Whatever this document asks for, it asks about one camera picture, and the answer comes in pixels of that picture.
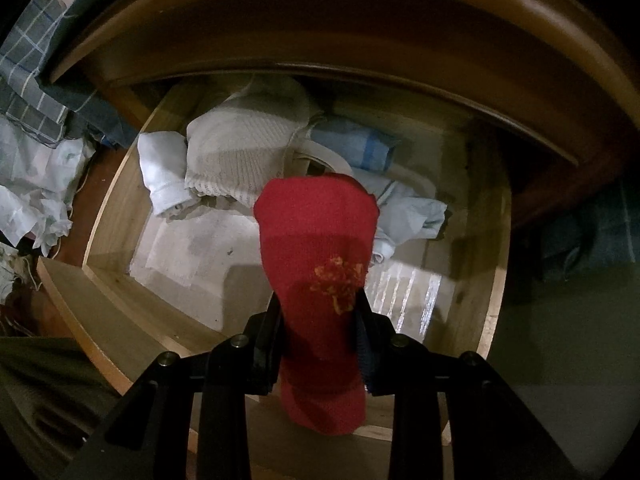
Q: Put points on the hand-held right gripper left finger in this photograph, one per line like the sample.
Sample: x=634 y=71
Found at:
x=272 y=332

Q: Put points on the white crumpled cloth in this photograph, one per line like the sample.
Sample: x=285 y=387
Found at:
x=30 y=180

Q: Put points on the white rolled cloth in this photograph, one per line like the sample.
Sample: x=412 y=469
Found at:
x=162 y=170

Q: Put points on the cream frayed cloth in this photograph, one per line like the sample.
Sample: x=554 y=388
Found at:
x=17 y=270

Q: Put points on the brown wooden nightstand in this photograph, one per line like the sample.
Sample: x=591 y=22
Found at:
x=350 y=25

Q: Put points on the grey plaid bedding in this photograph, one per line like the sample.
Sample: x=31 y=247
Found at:
x=30 y=60

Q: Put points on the light blue plaid cloth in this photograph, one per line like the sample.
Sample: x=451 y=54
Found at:
x=350 y=145

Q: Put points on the cream knitted underwear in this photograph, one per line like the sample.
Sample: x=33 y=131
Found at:
x=240 y=145

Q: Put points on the red embroidered underwear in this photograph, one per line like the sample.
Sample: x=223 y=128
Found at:
x=315 y=240

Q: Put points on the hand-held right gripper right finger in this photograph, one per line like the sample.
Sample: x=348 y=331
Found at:
x=362 y=347

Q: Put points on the light wooden drawer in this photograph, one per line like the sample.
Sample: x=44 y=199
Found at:
x=125 y=240

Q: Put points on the white drawer liner paper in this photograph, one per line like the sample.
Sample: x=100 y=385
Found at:
x=200 y=260

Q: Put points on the pale blue crumpled cloth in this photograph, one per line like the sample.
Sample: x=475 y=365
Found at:
x=410 y=215

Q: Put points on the olive green garment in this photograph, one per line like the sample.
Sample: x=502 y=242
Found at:
x=45 y=390

